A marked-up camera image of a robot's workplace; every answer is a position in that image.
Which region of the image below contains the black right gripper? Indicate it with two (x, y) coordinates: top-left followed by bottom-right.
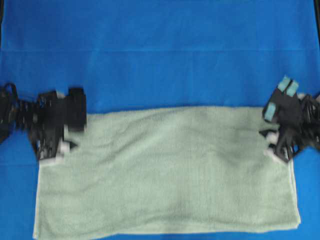
(259, 88), (304, 164)

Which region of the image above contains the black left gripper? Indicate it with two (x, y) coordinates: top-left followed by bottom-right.
(29, 90), (78, 160)

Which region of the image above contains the light green bath towel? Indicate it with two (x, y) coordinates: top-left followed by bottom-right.
(33, 106), (301, 240)

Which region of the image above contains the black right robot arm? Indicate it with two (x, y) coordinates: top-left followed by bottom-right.
(259, 88), (320, 164)

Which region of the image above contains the blue table cloth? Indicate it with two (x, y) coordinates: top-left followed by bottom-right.
(0, 0), (320, 240)

